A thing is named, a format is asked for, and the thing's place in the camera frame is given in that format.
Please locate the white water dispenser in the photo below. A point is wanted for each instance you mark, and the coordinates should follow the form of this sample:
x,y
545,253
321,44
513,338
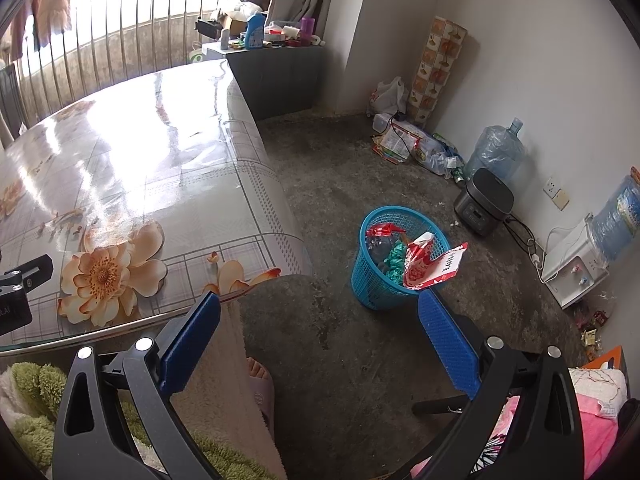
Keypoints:
x,y
570,270

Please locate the white bag with green logo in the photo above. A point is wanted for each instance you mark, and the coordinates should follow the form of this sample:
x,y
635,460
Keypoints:
x,y
197,55

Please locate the purple cup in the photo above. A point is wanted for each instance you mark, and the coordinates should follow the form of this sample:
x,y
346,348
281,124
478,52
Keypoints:
x,y
307,31

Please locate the cardboard box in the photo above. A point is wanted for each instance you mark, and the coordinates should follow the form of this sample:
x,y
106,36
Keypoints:
x,y
235,17

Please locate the empty clear water jug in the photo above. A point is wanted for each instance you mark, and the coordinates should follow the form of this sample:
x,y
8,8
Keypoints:
x,y
495,152

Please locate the pile of plastic packaging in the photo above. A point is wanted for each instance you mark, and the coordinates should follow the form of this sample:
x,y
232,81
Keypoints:
x,y
415,145

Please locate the blue water jug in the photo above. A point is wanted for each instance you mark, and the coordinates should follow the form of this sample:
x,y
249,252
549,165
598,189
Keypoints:
x,y
617,220

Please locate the red and white snack bag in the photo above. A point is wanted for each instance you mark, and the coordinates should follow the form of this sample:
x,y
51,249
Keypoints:
x,y
425,265

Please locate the metal balcony railing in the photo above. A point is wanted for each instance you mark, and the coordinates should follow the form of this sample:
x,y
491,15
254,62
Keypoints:
x,y
125,45

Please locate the pink printed cloth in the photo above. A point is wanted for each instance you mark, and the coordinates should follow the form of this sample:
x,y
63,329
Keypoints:
x,y
595,435

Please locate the blue detergent bottle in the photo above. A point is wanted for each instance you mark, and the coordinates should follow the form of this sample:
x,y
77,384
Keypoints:
x,y
254,32

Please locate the blue plastic basket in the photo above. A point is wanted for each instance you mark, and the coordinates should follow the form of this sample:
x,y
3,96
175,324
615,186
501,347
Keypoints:
x,y
372,285

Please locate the person's foot in slipper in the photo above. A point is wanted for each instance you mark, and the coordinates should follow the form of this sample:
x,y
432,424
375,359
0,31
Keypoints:
x,y
260,390

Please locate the scattered snack wrappers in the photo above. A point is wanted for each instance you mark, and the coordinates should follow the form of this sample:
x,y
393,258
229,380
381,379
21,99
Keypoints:
x,y
590,327

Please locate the patterned cardboard roll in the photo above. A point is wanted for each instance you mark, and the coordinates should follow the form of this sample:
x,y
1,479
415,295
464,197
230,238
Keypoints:
x,y
437,70

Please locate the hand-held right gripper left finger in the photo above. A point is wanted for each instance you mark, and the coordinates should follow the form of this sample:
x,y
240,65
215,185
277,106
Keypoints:
x,y
190,345

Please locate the grey cabinet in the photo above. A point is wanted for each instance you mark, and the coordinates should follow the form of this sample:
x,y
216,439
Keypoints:
x,y
280,80

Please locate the white plastic bag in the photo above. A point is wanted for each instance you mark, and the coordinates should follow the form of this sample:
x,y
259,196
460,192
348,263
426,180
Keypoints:
x,y
387,95

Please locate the wall socket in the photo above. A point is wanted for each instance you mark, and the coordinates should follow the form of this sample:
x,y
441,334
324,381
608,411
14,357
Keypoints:
x,y
556,192

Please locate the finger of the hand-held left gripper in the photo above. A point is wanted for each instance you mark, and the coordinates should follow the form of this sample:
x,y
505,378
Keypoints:
x,y
32,270

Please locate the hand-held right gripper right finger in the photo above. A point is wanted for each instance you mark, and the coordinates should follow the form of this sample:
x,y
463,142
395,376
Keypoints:
x,y
445,345

